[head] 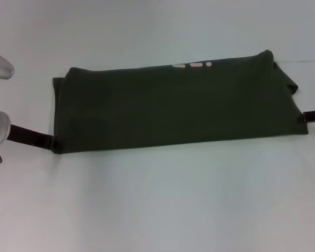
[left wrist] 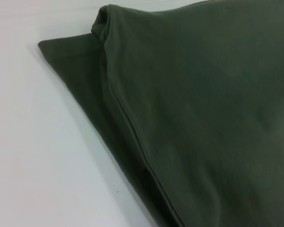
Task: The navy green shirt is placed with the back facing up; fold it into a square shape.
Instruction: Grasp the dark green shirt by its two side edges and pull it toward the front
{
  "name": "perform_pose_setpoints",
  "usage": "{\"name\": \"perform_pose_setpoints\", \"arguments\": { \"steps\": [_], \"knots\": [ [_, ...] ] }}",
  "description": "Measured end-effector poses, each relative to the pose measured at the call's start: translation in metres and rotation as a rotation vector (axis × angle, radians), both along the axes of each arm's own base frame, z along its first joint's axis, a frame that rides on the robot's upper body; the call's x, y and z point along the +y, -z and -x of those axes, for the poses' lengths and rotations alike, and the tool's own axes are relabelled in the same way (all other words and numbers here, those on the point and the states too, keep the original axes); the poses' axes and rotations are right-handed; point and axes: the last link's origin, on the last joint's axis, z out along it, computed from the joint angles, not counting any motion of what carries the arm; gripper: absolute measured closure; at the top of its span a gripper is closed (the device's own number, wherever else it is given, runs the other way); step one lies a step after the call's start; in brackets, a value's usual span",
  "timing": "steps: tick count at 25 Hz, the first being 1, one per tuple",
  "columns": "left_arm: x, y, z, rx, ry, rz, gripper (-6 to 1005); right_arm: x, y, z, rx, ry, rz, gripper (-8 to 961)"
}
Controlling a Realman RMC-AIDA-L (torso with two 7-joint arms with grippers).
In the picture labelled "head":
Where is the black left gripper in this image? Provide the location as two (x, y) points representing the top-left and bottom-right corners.
(5, 123), (56, 153)

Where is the dark green t-shirt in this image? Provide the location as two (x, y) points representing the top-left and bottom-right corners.
(51, 49), (309, 155)

